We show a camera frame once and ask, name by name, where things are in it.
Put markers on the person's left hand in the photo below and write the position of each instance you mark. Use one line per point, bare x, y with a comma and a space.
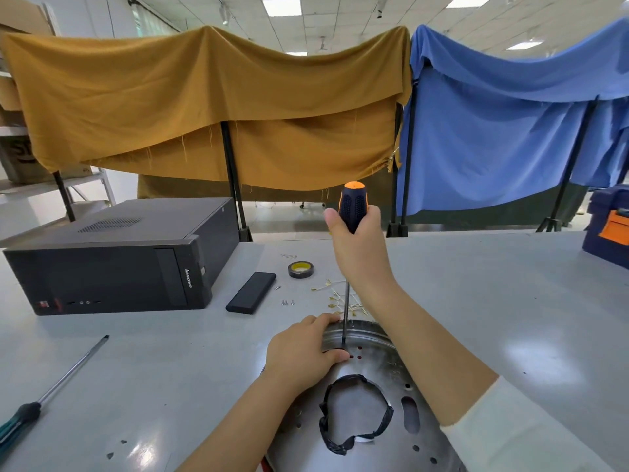
295, 353

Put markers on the person's right hand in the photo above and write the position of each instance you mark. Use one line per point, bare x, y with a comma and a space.
361, 255

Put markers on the person's left thumb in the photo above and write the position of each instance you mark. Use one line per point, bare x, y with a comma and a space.
336, 357

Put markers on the person's right thumb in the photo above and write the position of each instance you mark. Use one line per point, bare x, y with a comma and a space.
332, 220

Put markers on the black and orange screwdriver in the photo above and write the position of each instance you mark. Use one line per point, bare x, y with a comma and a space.
354, 203

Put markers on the round metal plate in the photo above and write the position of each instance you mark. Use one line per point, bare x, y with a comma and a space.
373, 353

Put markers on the person's left forearm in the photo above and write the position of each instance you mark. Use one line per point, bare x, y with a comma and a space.
236, 427

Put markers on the person's right forearm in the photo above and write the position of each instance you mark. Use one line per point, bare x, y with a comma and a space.
427, 348

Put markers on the pile of small yellow parts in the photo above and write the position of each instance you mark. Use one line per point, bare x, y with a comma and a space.
335, 295

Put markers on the black and yellow tape roll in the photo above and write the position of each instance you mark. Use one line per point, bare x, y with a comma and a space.
294, 271

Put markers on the small metal screws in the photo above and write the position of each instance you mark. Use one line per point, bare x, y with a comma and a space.
285, 303

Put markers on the black stand pole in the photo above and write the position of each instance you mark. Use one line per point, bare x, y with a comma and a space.
233, 181
407, 167
570, 167
64, 196

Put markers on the black rectangular box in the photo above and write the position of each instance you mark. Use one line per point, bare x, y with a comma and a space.
250, 292

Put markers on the blue cloth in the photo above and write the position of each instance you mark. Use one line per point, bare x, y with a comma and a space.
491, 142

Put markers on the mustard yellow cloth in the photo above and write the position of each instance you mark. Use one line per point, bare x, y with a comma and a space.
196, 103

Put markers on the white sleeve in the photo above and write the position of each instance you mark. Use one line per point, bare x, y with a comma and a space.
511, 432

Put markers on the black desktop computer case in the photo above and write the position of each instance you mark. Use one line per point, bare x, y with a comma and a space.
123, 250

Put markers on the white metal shelf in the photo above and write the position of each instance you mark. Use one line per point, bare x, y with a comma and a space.
93, 184

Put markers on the green and black screwdriver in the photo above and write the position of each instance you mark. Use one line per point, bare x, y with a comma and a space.
64, 377

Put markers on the blue and orange toolbox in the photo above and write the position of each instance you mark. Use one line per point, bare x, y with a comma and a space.
607, 240

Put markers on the brown cardboard box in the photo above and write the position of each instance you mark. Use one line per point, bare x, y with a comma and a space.
19, 159

